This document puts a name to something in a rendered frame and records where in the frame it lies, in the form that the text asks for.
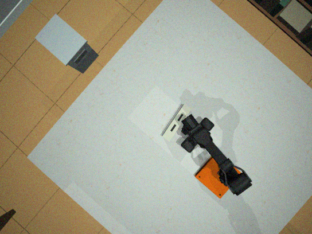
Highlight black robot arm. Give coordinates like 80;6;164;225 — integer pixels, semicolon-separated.
181;114;252;196

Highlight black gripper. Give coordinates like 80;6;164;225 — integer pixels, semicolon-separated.
181;118;215;153

